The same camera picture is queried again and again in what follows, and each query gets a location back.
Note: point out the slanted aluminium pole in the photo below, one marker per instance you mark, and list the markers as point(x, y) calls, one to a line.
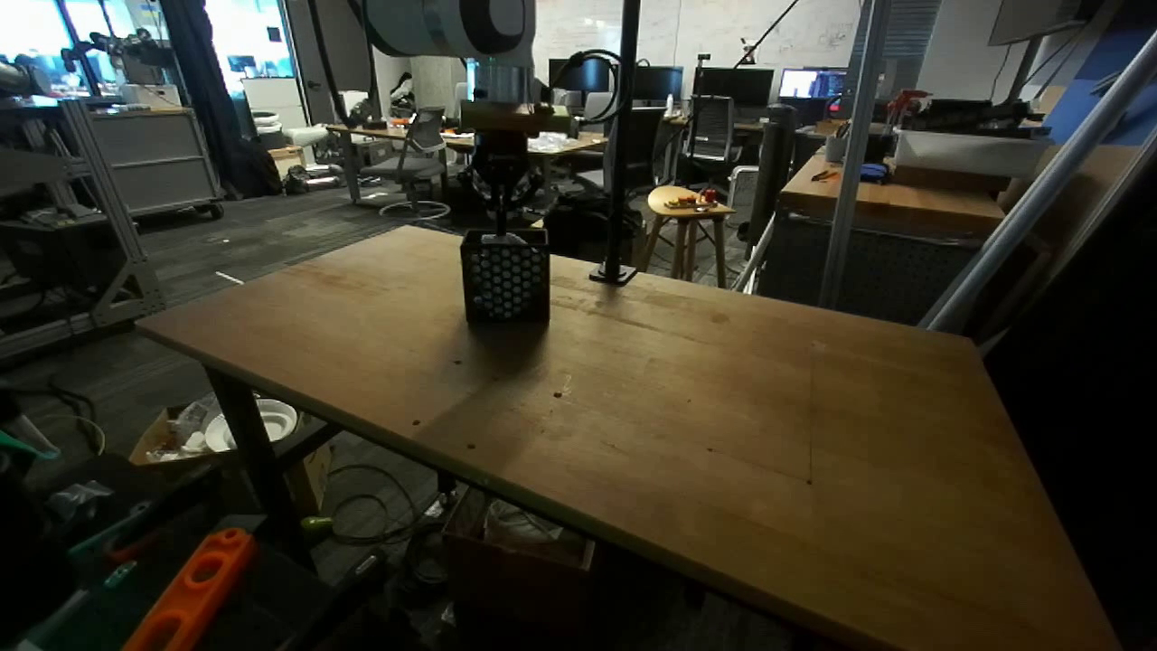
point(1037, 192)

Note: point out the round wooden stool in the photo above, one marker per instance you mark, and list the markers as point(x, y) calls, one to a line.
point(684, 203)

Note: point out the large cardboard box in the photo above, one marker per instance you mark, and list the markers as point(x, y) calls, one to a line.
point(518, 565)

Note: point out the open cardboard box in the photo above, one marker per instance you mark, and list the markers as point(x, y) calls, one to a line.
point(163, 440)

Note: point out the black perforated basket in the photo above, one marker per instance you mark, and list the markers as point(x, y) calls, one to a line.
point(507, 283)

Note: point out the dark computer monitor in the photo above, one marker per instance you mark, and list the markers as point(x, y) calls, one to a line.
point(732, 87)

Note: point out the grey drawer cabinet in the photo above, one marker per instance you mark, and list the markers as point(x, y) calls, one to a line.
point(156, 163)

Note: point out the wooden workbench with drawers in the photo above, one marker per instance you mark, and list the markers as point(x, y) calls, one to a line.
point(890, 203)

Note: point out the white box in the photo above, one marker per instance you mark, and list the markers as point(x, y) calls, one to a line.
point(962, 148)

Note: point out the white bowl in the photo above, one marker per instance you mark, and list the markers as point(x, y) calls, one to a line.
point(273, 420)

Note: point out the vertical aluminium pole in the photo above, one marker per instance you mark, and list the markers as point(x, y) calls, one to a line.
point(855, 156)

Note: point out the grey office chair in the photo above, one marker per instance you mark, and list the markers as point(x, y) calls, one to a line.
point(712, 127)

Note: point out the black table leg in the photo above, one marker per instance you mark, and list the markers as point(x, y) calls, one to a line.
point(254, 456)

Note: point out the orange plastic holed block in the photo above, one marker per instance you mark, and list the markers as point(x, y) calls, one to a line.
point(195, 590)

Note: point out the black vertical pole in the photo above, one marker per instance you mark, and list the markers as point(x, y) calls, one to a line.
point(620, 147)

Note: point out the lit computer monitor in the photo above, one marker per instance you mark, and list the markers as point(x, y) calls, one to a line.
point(814, 86)

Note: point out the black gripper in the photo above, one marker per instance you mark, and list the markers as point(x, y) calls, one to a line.
point(504, 152)

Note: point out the black office chair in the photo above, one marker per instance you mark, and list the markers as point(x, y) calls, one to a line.
point(423, 137)

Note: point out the metal shelf rack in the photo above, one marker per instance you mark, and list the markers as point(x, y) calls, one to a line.
point(49, 241)

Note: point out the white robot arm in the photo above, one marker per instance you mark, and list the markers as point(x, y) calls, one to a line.
point(448, 22)

